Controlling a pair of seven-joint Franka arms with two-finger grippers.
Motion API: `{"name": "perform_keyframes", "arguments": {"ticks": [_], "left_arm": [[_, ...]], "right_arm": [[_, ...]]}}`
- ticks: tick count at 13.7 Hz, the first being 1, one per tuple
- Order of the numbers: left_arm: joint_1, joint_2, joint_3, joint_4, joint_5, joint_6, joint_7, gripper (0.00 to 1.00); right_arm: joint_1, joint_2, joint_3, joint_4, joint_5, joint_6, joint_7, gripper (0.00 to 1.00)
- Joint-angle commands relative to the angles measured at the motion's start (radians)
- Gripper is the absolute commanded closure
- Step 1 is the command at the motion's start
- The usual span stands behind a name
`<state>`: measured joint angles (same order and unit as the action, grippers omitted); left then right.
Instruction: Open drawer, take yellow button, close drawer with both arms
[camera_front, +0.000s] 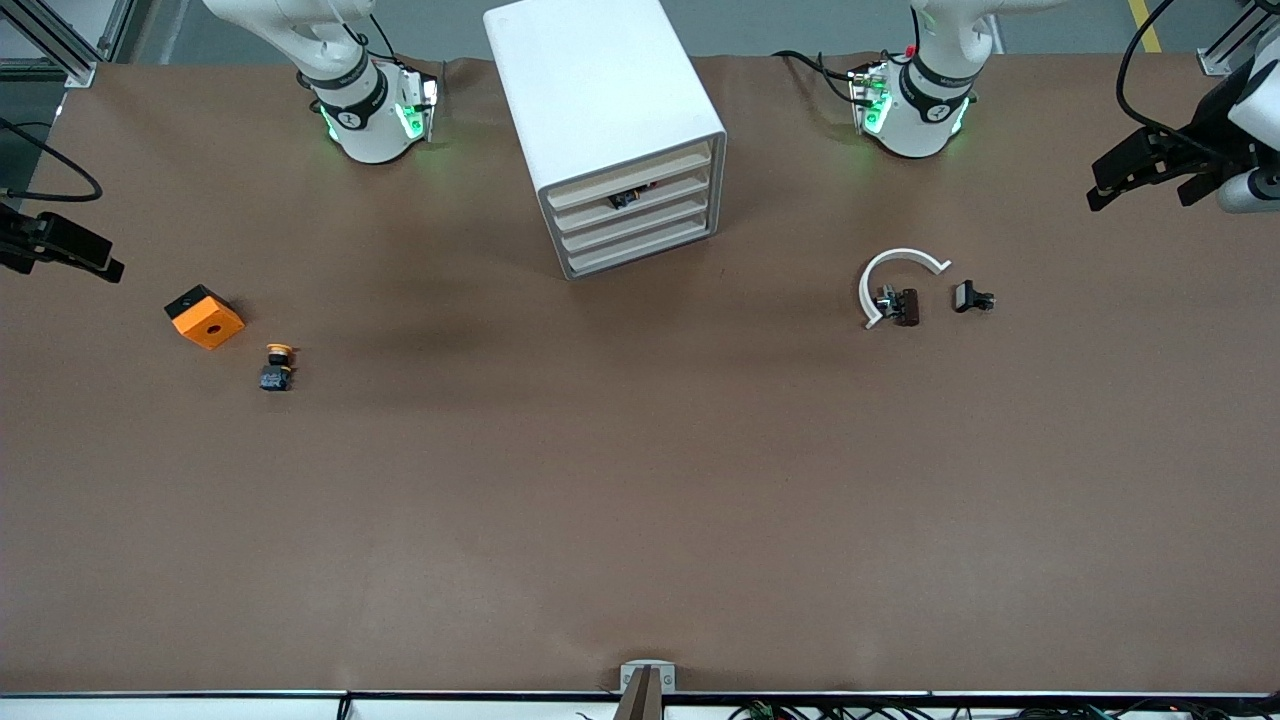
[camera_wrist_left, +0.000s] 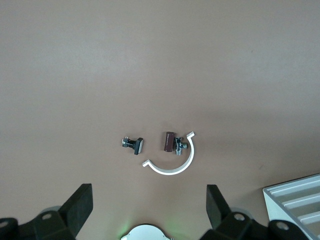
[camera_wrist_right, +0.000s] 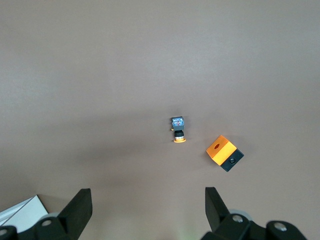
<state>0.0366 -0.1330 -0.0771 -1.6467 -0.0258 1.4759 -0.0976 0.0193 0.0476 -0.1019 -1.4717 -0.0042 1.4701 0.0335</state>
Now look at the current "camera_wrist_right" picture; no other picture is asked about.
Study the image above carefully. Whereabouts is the yellow head push button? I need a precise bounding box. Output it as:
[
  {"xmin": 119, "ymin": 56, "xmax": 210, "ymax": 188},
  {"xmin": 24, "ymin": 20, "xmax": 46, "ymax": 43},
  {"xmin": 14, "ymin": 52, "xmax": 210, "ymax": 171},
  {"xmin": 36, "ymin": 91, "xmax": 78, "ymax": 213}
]
[{"xmin": 170, "ymin": 116, "xmax": 187, "ymax": 145}]

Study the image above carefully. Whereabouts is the orange black switch box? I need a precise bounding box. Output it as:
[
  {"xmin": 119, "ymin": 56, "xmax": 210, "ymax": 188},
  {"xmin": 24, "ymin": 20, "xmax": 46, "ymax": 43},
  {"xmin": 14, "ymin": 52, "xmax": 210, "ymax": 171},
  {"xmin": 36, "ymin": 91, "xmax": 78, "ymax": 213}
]
[{"xmin": 205, "ymin": 134, "xmax": 245, "ymax": 173}]

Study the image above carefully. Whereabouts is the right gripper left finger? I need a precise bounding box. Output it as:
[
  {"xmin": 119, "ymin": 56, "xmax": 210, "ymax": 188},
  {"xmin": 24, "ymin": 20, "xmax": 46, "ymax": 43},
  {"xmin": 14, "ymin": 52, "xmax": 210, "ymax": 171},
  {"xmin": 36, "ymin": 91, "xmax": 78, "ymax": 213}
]
[{"xmin": 18, "ymin": 188, "xmax": 94, "ymax": 240}]

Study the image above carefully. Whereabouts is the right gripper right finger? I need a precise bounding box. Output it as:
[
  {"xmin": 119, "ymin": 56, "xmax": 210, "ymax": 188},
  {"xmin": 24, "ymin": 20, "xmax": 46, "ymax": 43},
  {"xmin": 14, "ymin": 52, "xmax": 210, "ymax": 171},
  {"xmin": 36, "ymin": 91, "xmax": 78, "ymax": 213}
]
[{"xmin": 201, "ymin": 186, "xmax": 270, "ymax": 240}]

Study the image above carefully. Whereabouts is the white drawer cabinet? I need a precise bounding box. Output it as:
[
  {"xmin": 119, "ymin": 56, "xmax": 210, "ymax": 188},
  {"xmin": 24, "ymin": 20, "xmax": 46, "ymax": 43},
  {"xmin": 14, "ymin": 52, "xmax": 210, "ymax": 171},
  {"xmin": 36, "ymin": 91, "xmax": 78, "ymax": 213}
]
[{"xmin": 0, "ymin": 194, "xmax": 50, "ymax": 234}]

